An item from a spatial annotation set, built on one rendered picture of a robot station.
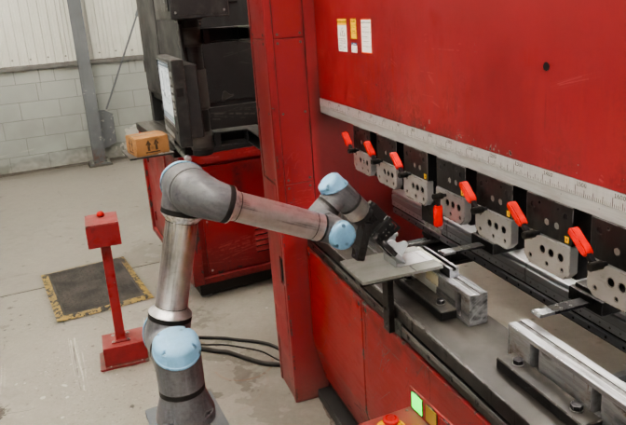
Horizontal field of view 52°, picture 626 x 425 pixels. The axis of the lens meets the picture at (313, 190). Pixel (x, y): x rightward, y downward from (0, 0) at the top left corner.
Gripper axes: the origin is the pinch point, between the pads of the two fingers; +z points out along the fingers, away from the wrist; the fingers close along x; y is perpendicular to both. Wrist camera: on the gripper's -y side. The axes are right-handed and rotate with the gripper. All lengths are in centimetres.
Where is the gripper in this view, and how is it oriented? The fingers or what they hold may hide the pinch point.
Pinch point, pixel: (396, 258)
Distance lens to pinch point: 199.6
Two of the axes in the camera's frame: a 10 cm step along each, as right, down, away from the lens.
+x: -3.6, -2.4, 9.0
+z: 6.5, 6.3, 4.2
